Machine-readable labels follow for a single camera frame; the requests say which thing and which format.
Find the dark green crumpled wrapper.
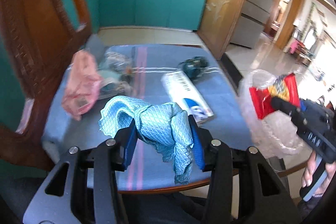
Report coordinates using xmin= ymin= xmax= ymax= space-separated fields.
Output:
xmin=178 ymin=56 xmax=209 ymax=81

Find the white blue ointment box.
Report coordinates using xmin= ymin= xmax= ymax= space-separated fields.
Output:
xmin=161 ymin=71 xmax=214 ymax=124

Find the clear plastic snack bag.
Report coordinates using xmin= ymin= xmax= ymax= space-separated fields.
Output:
xmin=99 ymin=51 xmax=133 ymax=74

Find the person right hand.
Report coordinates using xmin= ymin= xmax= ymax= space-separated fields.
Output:
xmin=301 ymin=150 xmax=336 ymax=197

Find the carved wooden chair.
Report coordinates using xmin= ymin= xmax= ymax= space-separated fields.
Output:
xmin=1 ymin=0 xmax=92 ymax=170

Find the white lattice trash basket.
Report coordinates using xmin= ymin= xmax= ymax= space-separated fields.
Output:
xmin=238 ymin=69 xmax=305 ymax=158

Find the light blue cloth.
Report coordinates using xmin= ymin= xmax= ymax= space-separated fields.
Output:
xmin=98 ymin=96 xmax=194 ymax=184

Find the pink plastic package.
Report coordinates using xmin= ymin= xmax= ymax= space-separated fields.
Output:
xmin=62 ymin=50 xmax=102 ymax=121

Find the blue white face mask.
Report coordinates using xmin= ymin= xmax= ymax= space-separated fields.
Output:
xmin=98 ymin=70 xmax=133 ymax=100

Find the red yellow snack wrapper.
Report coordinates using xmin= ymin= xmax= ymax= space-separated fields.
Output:
xmin=249 ymin=73 xmax=300 ymax=119

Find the blue striped table cloth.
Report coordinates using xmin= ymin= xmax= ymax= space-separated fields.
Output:
xmin=42 ymin=45 xmax=252 ymax=192

